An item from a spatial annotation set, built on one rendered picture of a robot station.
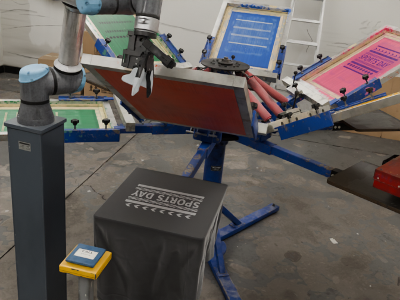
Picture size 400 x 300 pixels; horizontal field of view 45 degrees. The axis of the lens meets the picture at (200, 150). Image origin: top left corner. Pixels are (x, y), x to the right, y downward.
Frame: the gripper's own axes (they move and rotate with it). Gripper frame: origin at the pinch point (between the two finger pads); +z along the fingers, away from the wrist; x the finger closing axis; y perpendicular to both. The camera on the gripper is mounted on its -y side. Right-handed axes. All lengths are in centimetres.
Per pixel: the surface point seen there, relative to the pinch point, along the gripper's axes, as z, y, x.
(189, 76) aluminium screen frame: -9.4, -10.5, -14.5
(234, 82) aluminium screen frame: -9.7, -25.9, -14.5
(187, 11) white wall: -110, 111, -464
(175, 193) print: 39, -3, -56
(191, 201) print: 40, -11, -52
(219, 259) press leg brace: 96, -16, -154
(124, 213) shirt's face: 46, 11, -33
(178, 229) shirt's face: 47, -12, -30
